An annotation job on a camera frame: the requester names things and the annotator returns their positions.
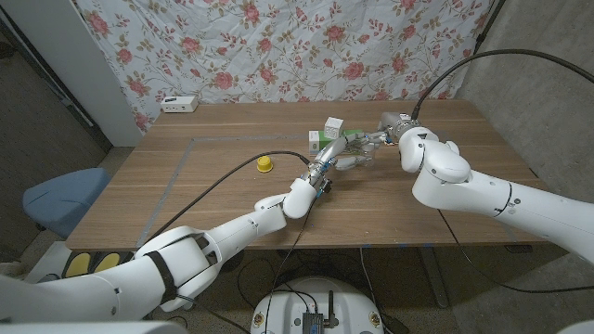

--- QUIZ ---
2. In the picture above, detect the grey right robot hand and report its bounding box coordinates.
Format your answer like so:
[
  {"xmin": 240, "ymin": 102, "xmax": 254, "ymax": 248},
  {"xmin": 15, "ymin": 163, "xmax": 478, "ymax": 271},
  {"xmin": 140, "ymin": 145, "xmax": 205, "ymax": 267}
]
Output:
[{"xmin": 359, "ymin": 110, "xmax": 419, "ymax": 152}]

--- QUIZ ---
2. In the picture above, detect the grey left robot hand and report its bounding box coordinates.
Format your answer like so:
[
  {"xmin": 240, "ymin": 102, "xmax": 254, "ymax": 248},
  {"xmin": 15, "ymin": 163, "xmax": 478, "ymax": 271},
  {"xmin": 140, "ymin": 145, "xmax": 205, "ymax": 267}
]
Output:
[{"xmin": 300, "ymin": 132, "xmax": 376, "ymax": 186}]

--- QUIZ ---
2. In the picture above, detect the clear white-capped medicine bottle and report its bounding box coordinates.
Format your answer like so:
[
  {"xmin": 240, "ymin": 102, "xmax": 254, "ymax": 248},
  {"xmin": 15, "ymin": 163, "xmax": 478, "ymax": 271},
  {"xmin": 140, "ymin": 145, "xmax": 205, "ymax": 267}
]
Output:
[{"xmin": 359, "ymin": 137, "xmax": 377, "ymax": 167}]

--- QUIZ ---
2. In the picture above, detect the green flexible straws box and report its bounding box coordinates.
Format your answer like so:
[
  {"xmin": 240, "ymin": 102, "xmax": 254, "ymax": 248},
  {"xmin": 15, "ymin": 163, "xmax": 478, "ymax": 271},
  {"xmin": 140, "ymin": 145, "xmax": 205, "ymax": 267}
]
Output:
[{"xmin": 308, "ymin": 128, "xmax": 366, "ymax": 157}]

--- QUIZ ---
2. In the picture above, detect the white cube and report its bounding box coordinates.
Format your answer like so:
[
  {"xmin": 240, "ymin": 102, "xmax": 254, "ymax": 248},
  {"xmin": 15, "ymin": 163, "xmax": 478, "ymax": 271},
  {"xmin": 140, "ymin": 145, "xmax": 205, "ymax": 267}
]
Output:
[{"xmin": 323, "ymin": 116, "xmax": 345, "ymax": 141}]

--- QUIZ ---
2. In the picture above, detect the black electronics box with antenna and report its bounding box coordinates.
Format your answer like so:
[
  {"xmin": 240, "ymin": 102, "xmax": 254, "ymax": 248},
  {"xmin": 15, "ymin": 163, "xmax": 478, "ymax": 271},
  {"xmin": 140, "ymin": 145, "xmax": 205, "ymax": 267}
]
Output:
[{"xmin": 302, "ymin": 290, "xmax": 339, "ymax": 334}]

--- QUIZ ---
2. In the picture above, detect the floral backdrop cloth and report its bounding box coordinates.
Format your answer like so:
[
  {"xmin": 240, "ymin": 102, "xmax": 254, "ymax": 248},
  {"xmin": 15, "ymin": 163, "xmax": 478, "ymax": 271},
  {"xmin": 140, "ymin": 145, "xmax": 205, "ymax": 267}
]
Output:
[{"xmin": 73, "ymin": 0, "xmax": 496, "ymax": 134}]

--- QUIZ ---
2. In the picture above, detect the black backdrop stand pole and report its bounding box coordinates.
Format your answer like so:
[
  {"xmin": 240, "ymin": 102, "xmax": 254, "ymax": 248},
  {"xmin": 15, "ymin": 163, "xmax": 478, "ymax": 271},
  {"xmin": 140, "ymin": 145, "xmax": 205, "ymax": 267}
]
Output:
[{"xmin": 472, "ymin": 0, "xmax": 507, "ymax": 45}]

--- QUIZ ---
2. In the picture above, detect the grey table leg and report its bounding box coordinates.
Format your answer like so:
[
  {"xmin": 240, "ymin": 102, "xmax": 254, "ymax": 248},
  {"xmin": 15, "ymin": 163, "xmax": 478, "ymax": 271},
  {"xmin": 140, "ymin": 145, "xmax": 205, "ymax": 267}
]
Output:
[{"xmin": 417, "ymin": 245, "xmax": 450, "ymax": 310}]

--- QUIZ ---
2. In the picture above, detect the white robot torso base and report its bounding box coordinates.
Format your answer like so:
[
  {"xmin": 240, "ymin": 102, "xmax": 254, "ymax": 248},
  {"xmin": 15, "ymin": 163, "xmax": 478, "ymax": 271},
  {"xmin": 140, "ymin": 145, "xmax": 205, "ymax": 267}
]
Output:
[{"xmin": 250, "ymin": 276, "xmax": 385, "ymax": 334}]

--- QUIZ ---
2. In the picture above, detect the white power strip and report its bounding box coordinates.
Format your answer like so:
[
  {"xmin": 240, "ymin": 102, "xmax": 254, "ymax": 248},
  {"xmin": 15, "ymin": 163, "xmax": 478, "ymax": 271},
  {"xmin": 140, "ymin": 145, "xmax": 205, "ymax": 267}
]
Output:
[{"xmin": 160, "ymin": 95, "xmax": 200, "ymax": 114}]

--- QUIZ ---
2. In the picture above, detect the yellow black foot pedal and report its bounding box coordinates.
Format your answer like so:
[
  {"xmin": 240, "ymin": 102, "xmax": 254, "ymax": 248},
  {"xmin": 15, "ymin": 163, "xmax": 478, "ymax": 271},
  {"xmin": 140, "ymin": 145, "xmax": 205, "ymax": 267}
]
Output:
[
  {"xmin": 62, "ymin": 251, "xmax": 92, "ymax": 278},
  {"xmin": 94, "ymin": 251, "xmax": 123, "ymax": 273}
]

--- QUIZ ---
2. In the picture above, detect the white board panel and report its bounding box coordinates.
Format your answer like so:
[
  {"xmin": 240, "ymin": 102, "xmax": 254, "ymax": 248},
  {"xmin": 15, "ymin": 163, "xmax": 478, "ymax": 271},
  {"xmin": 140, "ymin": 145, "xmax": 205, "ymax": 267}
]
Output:
[{"xmin": 0, "ymin": 0, "xmax": 144, "ymax": 148}]

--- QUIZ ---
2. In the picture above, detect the blue padded stool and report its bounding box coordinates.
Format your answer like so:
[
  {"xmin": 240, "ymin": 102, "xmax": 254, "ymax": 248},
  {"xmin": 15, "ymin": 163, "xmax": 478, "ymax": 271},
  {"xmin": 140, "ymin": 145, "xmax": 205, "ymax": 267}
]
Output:
[{"xmin": 21, "ymin": 167, "xmax": 111, "ymax": 238}]

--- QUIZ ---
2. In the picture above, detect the thin black left wrist cable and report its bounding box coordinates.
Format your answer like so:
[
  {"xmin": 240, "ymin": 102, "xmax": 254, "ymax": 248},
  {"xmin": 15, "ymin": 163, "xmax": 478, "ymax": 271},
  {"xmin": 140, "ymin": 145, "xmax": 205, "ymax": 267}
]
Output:
[{"xmin": 262, "ymin": 199, "xmax": 319, "ymax": 334}]

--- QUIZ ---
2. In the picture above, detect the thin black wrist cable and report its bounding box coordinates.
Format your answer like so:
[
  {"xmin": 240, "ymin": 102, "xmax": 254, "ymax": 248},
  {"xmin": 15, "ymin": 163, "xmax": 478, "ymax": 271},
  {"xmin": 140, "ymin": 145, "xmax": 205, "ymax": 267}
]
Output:
[
  {"xmin": 262, "ymin": 199, "xmax": 319, "ymax": 334},
  {"xmin": 438, "ymin": 208, "xmax": 594, "ymax": 294}
]

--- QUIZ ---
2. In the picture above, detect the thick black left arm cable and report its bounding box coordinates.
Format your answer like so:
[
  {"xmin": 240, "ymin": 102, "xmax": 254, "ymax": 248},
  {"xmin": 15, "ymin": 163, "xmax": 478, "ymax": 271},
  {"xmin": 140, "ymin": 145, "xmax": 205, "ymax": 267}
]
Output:
[{"xmin": 146, "ymin": 150, "xmax": 311, "ymax": 242}]

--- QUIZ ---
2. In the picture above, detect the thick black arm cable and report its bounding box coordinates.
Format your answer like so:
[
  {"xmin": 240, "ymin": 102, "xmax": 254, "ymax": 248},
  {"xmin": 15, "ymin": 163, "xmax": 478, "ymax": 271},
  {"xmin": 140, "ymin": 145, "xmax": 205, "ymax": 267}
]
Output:
[
  {"xmin": 146, "ymin": 150, "xmax": 311, "ymax": 242},
  {"xmin": 410, "ymin": 48, "xmax": 594, "ymax": 121}
]

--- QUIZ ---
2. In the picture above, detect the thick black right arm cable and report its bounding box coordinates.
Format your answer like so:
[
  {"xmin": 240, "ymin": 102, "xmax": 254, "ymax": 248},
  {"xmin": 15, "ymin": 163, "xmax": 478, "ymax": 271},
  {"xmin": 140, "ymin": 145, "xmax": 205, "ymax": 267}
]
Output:
[{"xmin": 410, "ymin": 48, "xmax": 594, "ymax": 121}]

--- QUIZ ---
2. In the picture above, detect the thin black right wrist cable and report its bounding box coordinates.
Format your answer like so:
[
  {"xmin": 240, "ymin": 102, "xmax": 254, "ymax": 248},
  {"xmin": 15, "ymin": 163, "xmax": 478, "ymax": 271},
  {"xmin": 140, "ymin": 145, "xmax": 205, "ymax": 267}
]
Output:
[{"xmin": 438, "ymin": 208, "xmax": 594, "ymax": 294}]

